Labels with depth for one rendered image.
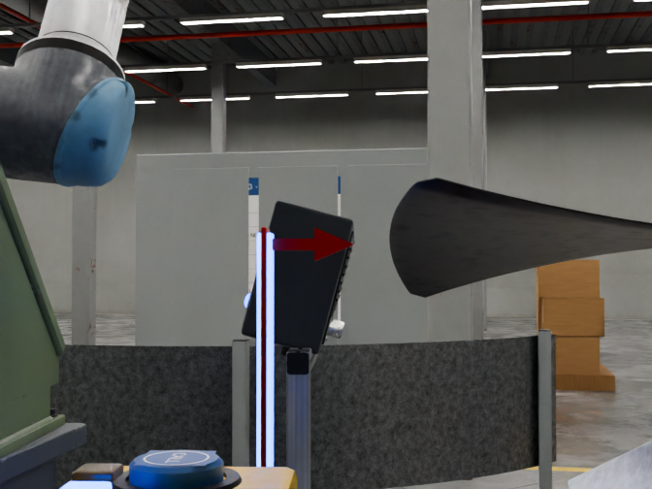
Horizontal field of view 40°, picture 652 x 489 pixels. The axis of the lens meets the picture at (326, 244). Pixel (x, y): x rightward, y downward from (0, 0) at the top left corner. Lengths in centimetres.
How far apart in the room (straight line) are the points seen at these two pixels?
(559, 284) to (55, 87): 799
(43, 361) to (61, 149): 21
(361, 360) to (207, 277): 461
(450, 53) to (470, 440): 287
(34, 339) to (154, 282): 629
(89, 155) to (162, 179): 627
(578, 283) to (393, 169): 271
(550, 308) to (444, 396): 619
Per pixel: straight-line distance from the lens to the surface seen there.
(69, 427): 97
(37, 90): 95
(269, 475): 41
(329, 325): 124
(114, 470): 40
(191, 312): 708
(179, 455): 40
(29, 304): 89
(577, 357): 883
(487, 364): 270
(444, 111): 505
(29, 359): 90
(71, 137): 93
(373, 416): 252
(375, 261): 674
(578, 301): 878
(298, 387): 117
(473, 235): 64
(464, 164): 500
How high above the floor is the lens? 116
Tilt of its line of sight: 1 degrees up
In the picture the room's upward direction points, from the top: straight up
